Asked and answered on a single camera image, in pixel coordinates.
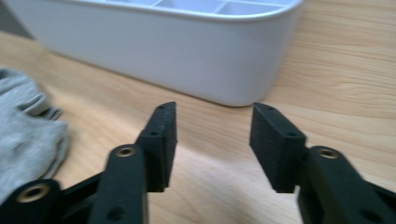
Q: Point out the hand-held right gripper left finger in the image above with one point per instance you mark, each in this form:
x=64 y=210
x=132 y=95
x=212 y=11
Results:
x=124 y=183

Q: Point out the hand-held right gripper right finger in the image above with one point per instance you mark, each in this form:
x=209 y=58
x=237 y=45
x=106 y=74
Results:
x=327 y=186

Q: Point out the grey sock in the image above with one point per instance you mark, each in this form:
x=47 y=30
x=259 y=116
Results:
x=25 y=137

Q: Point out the white divided storage box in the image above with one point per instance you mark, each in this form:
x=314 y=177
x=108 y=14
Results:
x=162 y=53

